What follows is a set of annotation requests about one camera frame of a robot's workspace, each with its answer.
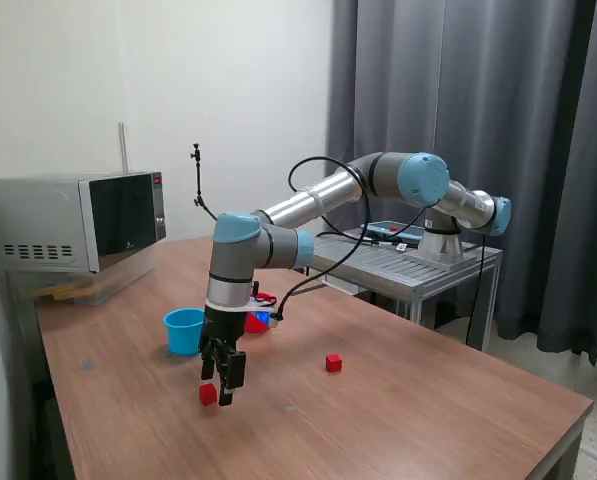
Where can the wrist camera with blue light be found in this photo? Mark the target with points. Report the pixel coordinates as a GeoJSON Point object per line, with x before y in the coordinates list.
{"type": "Point", "coordinates": [264, 316]}

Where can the blue plastic cup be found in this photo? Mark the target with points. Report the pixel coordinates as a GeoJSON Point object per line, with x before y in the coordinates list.
{"type": "Point", "coordinates": [183, 335]}

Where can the silver blue UR5e robot arm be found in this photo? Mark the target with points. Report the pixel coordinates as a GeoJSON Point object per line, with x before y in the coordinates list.
{"type": "Point", "coordinates": [328, 192]}

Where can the wooden block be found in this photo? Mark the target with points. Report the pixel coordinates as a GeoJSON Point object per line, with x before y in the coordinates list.
{"type": "Point", "coordinates": [60, 294]}

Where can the red plastic cup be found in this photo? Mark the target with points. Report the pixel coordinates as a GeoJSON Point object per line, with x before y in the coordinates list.
{"type": "Point", "coordinates": [255, 325]}

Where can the blue teach pendant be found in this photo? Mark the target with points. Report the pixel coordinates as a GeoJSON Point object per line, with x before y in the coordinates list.
{"type": "Point", "coordinates": [383, 229]}

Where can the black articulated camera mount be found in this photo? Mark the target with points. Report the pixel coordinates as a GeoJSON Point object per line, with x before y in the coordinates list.
{"type": "Point", "coordinates": [198, 180]}

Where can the grey curtain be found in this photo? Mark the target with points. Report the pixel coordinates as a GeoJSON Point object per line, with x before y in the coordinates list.
{"type": "Point", "coordinates": [568, 100]}

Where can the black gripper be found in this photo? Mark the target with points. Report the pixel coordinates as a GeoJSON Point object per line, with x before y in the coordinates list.
{"type": "Point", "coordinates": [223, 327]}

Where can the grey metal robot stand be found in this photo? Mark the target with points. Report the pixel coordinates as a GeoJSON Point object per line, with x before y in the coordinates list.
{"type": "Point", "coordinates": [403, 270]}

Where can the round blue table sticker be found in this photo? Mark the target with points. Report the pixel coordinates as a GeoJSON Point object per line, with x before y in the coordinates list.
{"type": "Point", "coordinates": [87, 366]}

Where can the red cube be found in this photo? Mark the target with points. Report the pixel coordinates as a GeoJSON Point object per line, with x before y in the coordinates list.
{"type": "Point", "coordinates": [207, 395]}
{"type": "Point", "coordinates": [333, 363]}

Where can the silver microwave oven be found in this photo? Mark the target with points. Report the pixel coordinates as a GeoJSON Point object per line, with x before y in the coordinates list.
{"type": "Point", "coordinates": [38, 215]}

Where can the metal strip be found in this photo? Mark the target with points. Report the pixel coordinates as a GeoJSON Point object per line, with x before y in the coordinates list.
{"type": "Point", "coordinates": [312, 288]}

